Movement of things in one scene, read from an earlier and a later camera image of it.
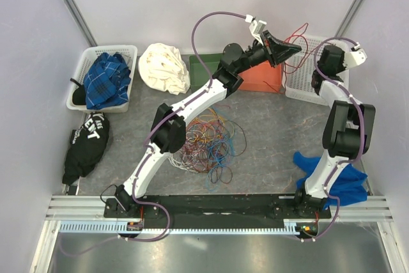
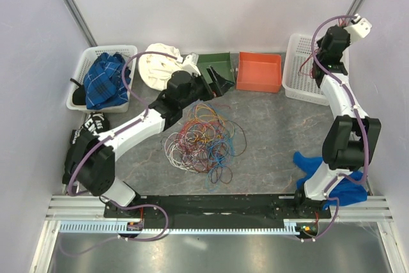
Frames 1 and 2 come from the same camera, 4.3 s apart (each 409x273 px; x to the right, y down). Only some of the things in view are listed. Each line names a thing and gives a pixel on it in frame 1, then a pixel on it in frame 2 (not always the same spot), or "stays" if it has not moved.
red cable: (285, 70) -> (342, 23)
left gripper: (277, 51) -> (218, 86)
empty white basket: (298, 70) stays
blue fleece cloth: (349, 189) stays
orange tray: (262, 78) stays
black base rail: (219, 208) stays
